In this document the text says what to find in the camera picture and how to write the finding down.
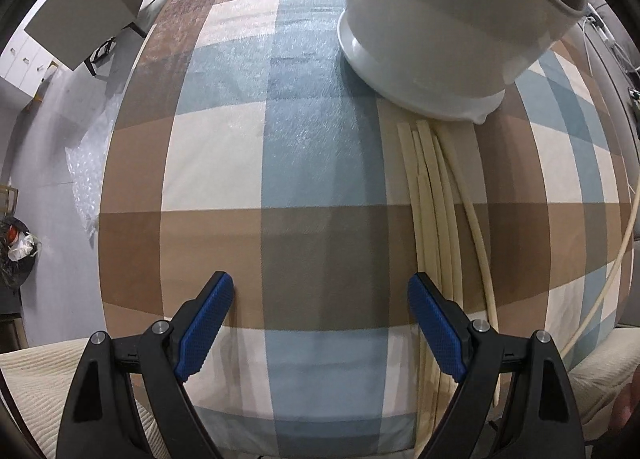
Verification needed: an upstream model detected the pale chopstick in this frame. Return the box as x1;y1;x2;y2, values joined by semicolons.
416;120;449;428
397;122;432;458
411;131;439;446
435;122;502;407
433;135;463;304

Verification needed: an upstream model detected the checkered tablecloth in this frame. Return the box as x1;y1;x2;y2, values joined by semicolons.
99;0;636;458

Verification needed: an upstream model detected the white utensil holder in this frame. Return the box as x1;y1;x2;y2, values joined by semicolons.
337;0;587;124

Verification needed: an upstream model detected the cream knitted cushion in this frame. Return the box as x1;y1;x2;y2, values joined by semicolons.
1;331;170;458

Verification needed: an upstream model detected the black trash bin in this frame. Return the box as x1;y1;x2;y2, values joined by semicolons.
1;216;40;290

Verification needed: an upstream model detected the white cable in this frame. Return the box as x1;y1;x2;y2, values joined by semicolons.
560;158;640;357

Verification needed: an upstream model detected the grey armchair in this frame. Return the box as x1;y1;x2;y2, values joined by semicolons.
26;0;153;75

